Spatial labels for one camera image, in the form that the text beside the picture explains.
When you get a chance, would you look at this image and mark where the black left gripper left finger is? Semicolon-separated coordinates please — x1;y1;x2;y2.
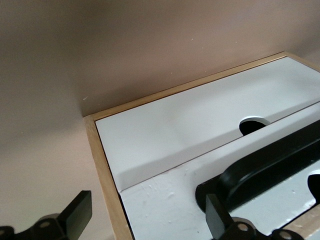
29;190;93;240

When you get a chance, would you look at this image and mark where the black metal drawer handle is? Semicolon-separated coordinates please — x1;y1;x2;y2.
194;119;320;214

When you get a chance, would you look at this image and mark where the white drawer without handle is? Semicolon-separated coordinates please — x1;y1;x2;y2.
94;56;320;176

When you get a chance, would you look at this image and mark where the light wooden drawer cabinet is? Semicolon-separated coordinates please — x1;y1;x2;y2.
83;51;320;240

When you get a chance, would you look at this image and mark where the white drawer with black handle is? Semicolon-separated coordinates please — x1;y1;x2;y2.
117;101;320;240

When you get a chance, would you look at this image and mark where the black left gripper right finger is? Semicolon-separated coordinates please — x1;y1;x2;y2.
202;194;258;240

